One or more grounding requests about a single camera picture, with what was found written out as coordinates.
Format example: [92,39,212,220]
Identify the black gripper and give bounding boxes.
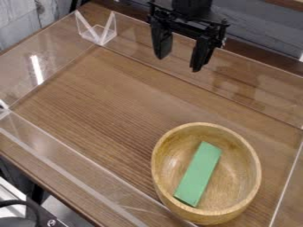
[148,0,229,72]

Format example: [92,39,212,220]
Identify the green rectangular block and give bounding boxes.
[173,142,221,207]

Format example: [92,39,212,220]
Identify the clear acrylic barrier walls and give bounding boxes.
[0,4,303,227]

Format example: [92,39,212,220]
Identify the clear acrylic corner bracket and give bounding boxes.
[75,11,117,46]

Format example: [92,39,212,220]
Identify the black cable lower left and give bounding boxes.
[0,200,41,227]

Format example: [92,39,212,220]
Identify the brown wooden bowl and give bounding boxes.
[151,122,262,225]

